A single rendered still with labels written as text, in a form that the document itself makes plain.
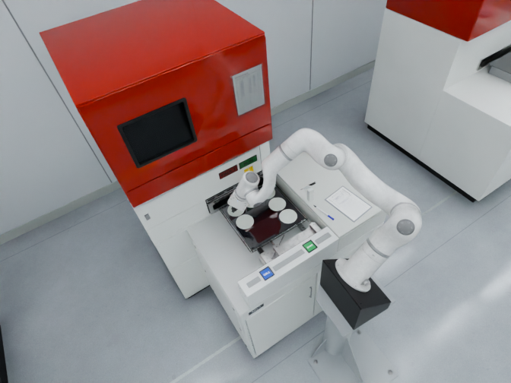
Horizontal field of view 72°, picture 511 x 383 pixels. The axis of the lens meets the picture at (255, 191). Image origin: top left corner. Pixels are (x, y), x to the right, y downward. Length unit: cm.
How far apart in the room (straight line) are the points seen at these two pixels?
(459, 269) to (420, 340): 66
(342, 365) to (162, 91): 198
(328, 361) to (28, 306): 230
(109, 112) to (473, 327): 256
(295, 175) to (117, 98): 111
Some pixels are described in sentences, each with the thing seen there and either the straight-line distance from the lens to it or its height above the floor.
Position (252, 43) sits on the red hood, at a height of 179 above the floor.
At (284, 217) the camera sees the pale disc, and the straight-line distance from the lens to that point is 199.
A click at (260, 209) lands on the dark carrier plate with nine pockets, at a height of 90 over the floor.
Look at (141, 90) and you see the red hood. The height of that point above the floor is 178.
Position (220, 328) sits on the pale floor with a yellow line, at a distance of 271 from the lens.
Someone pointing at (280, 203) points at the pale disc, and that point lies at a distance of 206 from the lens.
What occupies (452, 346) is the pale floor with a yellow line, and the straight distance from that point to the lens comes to 282.
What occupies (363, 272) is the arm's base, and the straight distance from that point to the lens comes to 166.
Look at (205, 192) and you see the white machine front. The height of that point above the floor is 103.
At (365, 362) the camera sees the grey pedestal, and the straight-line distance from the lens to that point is 262.
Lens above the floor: 251
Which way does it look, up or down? 49 degrees down
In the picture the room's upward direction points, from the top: 8 degrees counter-clockwise
